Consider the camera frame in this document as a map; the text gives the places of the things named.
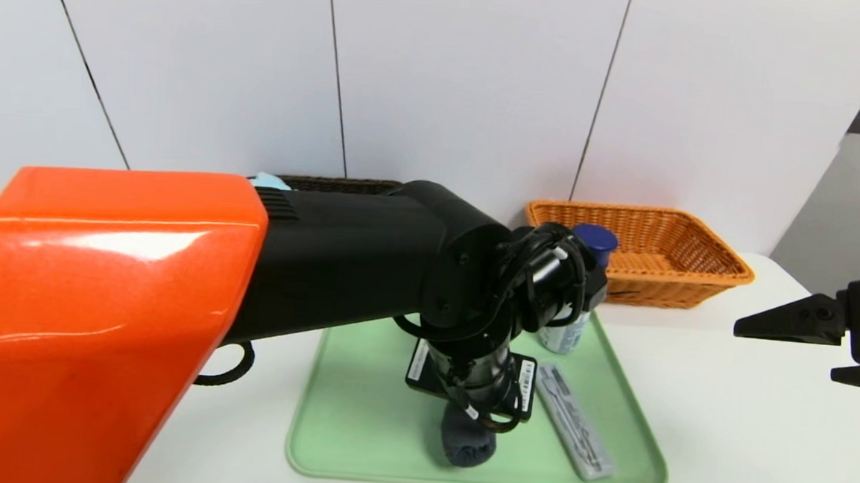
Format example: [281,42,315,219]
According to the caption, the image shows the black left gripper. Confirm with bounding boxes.
[402,334,539,423]

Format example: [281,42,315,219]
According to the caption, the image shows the dark grey towel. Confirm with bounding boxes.
[437,402,500,470]

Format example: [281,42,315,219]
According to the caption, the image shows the blue white spray can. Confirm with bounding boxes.
[537,220,621,358]

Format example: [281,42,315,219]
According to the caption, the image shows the light blue bath loofah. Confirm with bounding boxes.
[249,171,293,191]

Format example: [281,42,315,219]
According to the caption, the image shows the orange wicker basket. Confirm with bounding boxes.
[520,198,759,315]

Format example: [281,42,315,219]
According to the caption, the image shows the dark brown wicker basket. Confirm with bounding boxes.
[276,173,405,198]

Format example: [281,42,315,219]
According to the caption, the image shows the light green plastic tray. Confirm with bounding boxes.
[284,295,677,483]

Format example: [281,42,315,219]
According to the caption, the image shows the clear plastic compass case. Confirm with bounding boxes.
[530,362,623,483]

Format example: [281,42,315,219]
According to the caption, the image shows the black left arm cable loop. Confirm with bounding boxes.
[194,338,256,391]

